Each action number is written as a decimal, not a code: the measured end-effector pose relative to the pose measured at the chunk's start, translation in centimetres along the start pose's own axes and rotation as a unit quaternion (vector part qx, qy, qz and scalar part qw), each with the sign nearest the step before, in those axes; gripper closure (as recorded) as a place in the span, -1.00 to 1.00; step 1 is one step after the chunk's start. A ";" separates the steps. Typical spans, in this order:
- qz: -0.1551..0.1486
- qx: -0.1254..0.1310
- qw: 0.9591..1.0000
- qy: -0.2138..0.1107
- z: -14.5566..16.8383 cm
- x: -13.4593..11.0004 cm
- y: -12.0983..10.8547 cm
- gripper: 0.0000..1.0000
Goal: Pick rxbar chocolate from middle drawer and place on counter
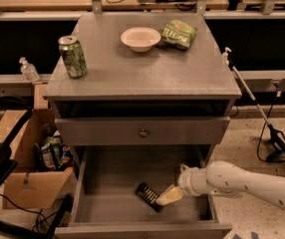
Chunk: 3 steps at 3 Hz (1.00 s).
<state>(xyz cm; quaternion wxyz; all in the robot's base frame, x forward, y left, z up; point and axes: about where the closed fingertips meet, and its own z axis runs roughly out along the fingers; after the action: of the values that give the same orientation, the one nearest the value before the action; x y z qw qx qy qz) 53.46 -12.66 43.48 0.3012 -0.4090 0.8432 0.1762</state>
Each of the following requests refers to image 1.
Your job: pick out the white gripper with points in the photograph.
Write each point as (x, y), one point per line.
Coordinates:
(186, 180)

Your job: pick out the dark rxbar chocolate bar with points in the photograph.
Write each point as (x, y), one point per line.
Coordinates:
(148, 196)

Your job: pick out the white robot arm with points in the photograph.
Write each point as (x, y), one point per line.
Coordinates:
(221, 178)

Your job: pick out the closed grey top drawer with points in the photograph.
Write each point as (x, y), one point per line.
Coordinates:
(79, 132)

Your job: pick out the open grey middle drawer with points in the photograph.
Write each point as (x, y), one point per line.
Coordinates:
(106, 207)

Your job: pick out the grey drawer cabinet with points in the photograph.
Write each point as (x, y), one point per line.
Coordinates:
(163, 83)

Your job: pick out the white grabber stick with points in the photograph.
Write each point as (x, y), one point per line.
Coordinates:
(277, 137)

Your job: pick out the snack packets in box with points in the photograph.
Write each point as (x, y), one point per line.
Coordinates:
(53, 154)

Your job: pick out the white paper bowl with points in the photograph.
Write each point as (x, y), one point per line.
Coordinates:
(140, 39)

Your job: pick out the green chip bag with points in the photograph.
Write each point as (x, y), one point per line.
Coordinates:
(179, 34)

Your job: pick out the cardboard box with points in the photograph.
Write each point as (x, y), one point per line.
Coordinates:
(29, 186)

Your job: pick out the green soda can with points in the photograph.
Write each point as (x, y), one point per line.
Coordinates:
(73, 56)

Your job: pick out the clear sanitizer bottle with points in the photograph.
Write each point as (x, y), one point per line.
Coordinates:
(28, 70)

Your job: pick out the black chair frame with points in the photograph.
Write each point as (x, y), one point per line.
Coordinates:
(7, 165)

